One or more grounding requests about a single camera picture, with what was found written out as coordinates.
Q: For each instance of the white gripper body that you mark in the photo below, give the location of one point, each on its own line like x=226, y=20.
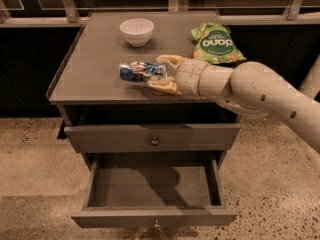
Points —
x=187, y=77

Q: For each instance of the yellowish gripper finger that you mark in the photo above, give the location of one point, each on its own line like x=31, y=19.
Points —
x=174, y=61
x=166, y=85

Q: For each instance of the blue silver redbull can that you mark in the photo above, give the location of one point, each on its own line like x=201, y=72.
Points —
x=141, y=71

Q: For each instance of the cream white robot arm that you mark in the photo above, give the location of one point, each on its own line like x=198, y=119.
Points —
x=250, y=90

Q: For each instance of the brass upper drawer knob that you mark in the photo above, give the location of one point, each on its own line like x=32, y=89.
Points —
x=154, y=141

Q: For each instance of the brass drawer knob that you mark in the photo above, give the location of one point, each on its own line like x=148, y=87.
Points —
x=156, y=224
x=154, y=141

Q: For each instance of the grey wooden drawer cabinet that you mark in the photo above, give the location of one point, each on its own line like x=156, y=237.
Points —
x=88, y=90

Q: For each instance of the grey upper drawer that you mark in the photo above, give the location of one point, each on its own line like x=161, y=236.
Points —
x=137, y=138

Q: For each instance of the grey open middle drawer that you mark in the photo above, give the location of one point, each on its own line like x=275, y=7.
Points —
x=176, y=193

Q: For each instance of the brass middle drawer knob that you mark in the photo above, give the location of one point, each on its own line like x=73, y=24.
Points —
x=156, y=224

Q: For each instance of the green dang chip bag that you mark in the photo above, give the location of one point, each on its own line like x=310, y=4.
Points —
x=214, y=44

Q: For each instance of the white ceramic bowl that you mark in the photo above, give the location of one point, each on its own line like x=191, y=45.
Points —
x=137, y=31

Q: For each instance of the white cylindrical post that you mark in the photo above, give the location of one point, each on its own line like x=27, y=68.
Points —
x=311, y=84

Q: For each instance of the metal railing frame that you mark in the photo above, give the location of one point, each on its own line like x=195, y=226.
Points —
x=58, y=13

